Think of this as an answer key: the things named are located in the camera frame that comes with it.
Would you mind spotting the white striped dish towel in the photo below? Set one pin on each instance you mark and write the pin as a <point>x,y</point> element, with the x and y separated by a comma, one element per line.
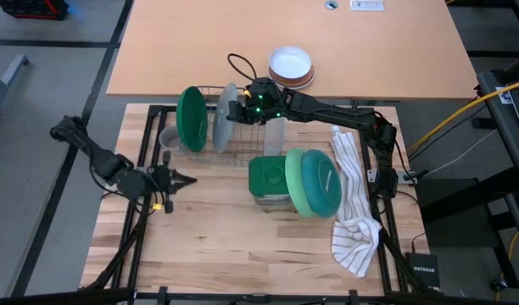
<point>355,237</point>

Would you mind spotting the translucent utensil holder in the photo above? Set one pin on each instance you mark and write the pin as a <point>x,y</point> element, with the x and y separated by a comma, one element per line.
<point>274,135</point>

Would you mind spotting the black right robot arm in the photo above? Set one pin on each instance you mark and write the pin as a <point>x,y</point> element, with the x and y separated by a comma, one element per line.
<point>336,114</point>

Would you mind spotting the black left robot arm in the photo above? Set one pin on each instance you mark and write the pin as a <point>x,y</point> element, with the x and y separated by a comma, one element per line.
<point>102,163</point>

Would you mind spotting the black Netgear switch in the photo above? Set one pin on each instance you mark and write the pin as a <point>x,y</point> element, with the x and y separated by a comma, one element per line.
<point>422,269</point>

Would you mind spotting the grey table leg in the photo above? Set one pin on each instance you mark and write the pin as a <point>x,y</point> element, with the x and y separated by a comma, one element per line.
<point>5,80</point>

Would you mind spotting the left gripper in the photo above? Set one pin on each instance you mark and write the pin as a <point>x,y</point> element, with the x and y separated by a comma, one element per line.
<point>145,182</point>

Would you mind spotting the brown rimmed plate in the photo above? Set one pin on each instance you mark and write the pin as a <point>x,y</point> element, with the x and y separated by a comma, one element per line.
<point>304,81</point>

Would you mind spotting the teal plate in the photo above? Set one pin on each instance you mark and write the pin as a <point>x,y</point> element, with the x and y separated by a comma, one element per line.
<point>321,182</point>

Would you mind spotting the clear plastic measuring cup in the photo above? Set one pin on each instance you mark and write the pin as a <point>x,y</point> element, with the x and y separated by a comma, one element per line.
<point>169,137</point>

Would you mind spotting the light green plate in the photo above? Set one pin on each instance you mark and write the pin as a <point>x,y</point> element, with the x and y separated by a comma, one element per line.
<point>294,182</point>

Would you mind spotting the white bowl with brown outside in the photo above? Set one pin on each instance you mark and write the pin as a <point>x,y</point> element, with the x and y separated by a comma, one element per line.
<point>290,63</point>

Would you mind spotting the grey plate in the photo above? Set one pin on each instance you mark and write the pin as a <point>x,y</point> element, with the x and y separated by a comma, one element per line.
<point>223,127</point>

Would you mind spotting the orange wooden desk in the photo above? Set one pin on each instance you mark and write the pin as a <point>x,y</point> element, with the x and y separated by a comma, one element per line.
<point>179,51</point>

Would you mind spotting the dark green plate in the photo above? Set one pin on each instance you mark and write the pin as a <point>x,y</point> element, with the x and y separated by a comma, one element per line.
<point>191,120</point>

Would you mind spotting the white power strip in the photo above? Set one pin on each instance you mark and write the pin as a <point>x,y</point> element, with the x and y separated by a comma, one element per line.
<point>366,5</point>

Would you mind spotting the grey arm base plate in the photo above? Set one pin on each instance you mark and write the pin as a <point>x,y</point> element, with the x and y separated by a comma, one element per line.
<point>146,170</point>
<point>405,177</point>

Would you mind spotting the black and red toolbox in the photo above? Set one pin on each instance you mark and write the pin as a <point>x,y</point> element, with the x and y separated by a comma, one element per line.
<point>30,8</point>

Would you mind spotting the black aluminium frame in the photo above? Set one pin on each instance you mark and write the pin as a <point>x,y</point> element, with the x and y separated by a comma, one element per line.
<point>166,108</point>

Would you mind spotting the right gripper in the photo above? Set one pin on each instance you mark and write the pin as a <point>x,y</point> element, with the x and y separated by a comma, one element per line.
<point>261,101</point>

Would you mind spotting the grey desk grommet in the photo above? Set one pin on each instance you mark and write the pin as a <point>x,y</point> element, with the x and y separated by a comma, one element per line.
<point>331,5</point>

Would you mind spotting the green Cascade detergent tub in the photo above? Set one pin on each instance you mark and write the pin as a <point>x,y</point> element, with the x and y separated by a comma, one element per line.
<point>268,175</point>

